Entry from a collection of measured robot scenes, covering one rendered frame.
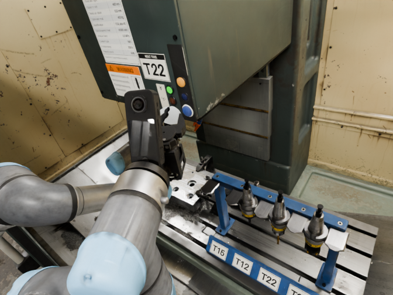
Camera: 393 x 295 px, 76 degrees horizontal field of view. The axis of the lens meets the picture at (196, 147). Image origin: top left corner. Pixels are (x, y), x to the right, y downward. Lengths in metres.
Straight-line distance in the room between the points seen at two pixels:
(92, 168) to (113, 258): 1.77
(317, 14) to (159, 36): 1.02
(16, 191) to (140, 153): 0.37
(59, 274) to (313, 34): 1.44
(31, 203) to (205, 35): 0.54
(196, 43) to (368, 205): 1.49
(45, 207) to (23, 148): 1.24
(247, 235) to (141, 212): 0.93
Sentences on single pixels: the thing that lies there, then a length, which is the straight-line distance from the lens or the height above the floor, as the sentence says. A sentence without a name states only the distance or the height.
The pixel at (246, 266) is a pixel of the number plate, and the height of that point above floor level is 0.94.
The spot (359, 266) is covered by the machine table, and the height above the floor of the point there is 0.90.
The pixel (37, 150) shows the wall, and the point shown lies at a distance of 1.91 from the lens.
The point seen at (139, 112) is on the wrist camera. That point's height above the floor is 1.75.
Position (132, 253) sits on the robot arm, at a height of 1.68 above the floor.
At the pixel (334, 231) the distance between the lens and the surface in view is 0.86.
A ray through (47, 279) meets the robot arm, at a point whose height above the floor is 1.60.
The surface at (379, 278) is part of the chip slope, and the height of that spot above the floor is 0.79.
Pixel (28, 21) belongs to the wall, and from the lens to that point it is 1.83.
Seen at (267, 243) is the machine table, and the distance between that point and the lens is 1.18.
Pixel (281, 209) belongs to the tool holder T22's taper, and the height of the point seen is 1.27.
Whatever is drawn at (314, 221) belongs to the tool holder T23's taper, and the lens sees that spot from 0.80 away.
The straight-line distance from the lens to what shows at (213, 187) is 0.96.
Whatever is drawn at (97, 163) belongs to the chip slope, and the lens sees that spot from 2.05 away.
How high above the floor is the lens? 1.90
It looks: 36 degrees down
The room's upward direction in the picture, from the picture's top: 12 degrees counter-clockwise
